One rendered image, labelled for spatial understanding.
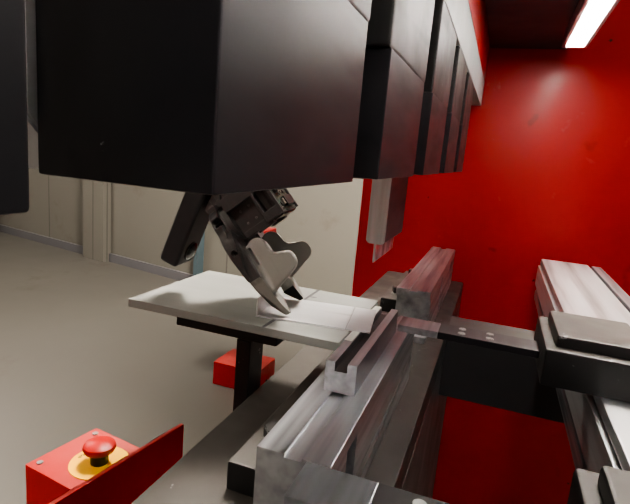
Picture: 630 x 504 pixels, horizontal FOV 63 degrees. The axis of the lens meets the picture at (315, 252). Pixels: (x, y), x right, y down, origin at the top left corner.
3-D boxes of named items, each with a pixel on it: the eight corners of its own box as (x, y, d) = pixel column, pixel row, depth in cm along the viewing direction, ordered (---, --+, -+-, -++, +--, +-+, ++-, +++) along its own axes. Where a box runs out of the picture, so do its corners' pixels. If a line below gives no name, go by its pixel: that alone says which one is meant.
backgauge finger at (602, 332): (407, 321, 66) (412, 284, 65) (637, 365, 58) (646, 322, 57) (387, 353, 55) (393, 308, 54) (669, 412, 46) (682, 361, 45)
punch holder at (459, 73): (401, 167, 86) (413, 64, 83) (453, 172, 83) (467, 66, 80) (382, 167, 72) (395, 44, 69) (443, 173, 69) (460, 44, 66)
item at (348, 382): (372, 327, 67) (375, 306, 66) (395, 332, 66) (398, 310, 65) (323, 389, 48) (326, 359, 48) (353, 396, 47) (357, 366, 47)
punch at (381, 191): (383, 247, 63) (392, 170, 62) (399, 249, 63) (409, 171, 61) (363, 261, 54) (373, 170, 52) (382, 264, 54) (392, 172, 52)
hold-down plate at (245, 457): (327, 370, 75) (329, 351, 75) (362, 378, 74) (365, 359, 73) (225, 489, 48) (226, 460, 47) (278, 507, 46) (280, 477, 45)
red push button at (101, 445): (101, 454, 68) (101, 429, 67) (123, 464, 66) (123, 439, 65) (75, 469, 64) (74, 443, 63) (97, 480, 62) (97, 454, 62)
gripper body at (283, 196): (286, 216, 56) (223, 124, 55) (226, 258, 58) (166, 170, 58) (302, 210, 63) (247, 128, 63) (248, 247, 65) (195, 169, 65)
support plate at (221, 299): (208, 276, 78) (208, 270, 77) (377, 307, 69) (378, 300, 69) (127, 306, 61) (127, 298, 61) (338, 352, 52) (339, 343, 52)
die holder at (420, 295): (427, 280, 138) (432, 246, 136) (450, 284, 136) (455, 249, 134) (390, 338, 91) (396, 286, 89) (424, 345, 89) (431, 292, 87)
